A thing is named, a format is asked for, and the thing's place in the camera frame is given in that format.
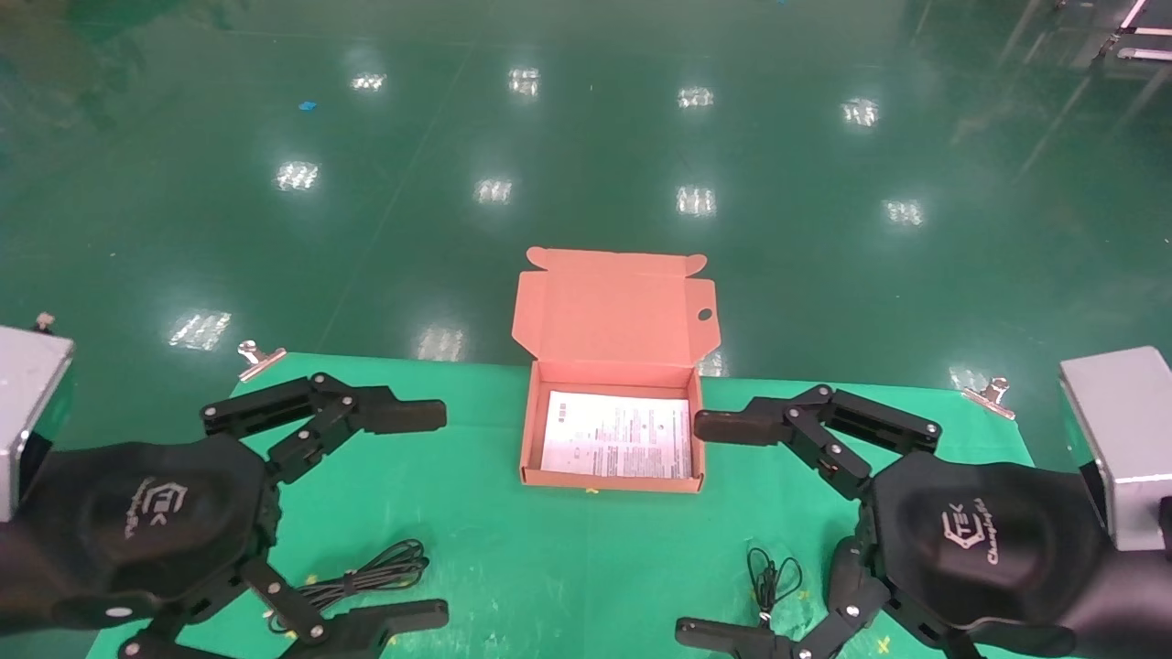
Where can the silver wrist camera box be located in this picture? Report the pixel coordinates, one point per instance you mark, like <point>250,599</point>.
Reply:
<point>1126,439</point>
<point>27,403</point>

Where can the white printed instruction sheet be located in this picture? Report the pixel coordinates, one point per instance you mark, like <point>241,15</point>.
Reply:
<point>613,435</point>

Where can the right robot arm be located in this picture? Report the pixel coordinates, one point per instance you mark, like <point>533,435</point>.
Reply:
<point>1140,604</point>

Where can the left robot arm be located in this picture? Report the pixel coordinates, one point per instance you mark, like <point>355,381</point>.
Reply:
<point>23,604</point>

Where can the green table mat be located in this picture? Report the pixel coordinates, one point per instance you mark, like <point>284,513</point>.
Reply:
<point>549,567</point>

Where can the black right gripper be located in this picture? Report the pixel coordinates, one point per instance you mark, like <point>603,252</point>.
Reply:
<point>980,540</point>

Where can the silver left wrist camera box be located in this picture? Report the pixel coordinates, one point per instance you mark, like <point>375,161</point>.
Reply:
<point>27,403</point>

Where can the white metal rack frame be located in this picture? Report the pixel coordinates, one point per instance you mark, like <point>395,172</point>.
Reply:
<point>1140,53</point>

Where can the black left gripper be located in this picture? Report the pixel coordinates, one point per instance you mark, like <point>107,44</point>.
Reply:
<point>146,522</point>

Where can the orange cardboard box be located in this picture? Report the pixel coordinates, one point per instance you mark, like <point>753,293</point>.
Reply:
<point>613,316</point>

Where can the metal binder clip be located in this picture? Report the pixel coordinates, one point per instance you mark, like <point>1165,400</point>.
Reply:
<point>989,398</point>
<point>261,360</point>

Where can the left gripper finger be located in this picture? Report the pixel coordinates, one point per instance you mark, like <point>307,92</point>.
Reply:
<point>403,416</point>

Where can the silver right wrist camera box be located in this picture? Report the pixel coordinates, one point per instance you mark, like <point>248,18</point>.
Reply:
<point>1126,439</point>

